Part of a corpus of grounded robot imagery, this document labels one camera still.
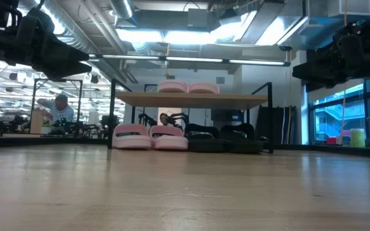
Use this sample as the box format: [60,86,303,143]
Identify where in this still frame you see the black leaning panels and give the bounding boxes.
[256,105,297,146]

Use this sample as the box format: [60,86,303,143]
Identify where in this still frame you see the wooden shelf with black frame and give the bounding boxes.
[107,78,274,155]

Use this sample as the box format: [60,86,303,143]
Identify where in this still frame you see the grey ceiling unit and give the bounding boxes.
[186,8,210,30]

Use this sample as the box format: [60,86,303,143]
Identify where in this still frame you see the tan cardboard box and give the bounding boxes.
[30,109,45,135]

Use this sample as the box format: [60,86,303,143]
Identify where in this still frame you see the silver ventilation duct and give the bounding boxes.
[109,0,135,20]

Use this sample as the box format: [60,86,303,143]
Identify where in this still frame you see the rig light bar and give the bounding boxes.
[85,53,291,67]

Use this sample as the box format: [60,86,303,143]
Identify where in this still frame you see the dark cabinet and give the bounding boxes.
[210,108,249,124]

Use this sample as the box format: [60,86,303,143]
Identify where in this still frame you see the green cylinder container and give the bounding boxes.
[349,128,366,148]

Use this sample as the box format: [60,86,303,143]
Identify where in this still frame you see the black slide sandal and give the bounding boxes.
[225,123,265,155]
[184,123,227,153]

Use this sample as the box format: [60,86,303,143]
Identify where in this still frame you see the person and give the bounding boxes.
[36,93,76,126]

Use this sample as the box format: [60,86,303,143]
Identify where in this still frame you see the window with dark frames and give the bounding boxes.
[306,75,370,144]

